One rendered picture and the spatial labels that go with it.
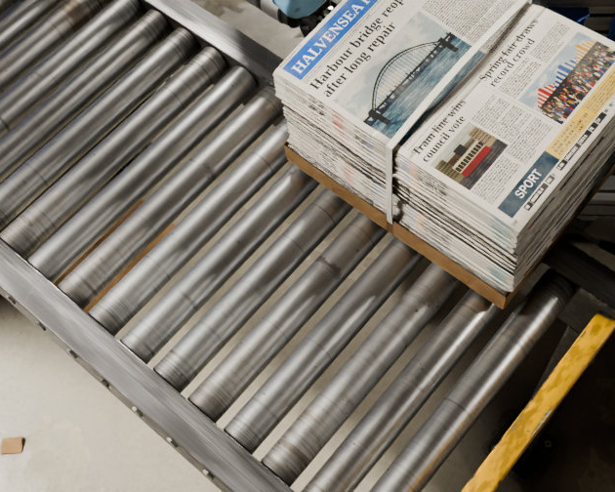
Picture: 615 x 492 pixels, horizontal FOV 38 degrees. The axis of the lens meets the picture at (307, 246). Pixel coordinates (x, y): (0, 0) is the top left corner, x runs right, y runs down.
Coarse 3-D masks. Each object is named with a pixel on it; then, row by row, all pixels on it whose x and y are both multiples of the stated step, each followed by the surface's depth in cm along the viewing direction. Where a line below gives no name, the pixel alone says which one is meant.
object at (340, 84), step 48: (384, 0) 113; (432, 0) 113; (480, 0) 113; (336, 48) 111; (384, 48) 110; (432, 48) 110; (288, 96) 112; (336, 96) 108; (384, 96) 107; (288, 144) 126; (336, 144) 115
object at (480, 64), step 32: (512, 0) 113; (480, 32) 111; (512, 32) 110; (448, 64) 109; (480, 64) 109; (416, 96) 107; (448, 96) 107; (384, 128) 106; (416, 128) 105; (384, 160) 108; (384, 192) 117
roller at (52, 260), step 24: (240, 72) 140; (216, 96) 138; (240, 96) 140; (192, 120) 136; (216, 120) 138; (168, 144) 134; (192, 144) 136; (144, 168) 133; (168, 168) 135; (120, 192) 131; (144, 192) 133; (96, 216) 129; (120, 216) 132; (48, 240) 128; (72, 240) 128; (96, 240) 130; (48, 264) 126; (72, 264) 129
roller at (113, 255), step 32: (256, 96) 138; (224, 128) 135; (256, 128) 136; (192, 160) 133; (224, 160) 134; (160, 192) 130; (192, 192) 132; (128, 224) 128; (160, 224) 130; (96, 256) 126; (128, 256) 127; (64, 288) 124; (96, 288) 125
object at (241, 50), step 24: (144, 0) 148; (168, 0) 148; (192, 24) 145; (216, 24) 145; (216, 48) 143; (240, 48) 142; (264, 48) 142; (264, 72) 139; (552, 264) 121; (576, 264) 121; (600, 264) 121; (528, 288) 129; (576, 288) 120; (600, 288) 119; (576, 312) 125
